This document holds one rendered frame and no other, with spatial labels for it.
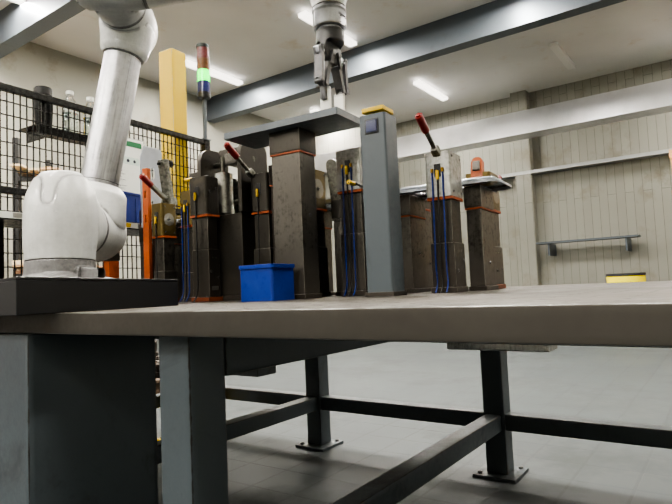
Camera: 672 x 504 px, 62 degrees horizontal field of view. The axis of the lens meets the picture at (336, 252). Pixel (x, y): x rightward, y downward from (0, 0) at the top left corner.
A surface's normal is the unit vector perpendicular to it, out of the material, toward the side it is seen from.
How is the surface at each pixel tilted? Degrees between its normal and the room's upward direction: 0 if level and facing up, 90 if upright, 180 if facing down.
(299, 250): 90
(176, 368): 90
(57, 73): 90
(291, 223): 90
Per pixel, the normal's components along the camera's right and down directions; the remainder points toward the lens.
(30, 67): 0.81, -0.07
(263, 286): -0.52, -0.04
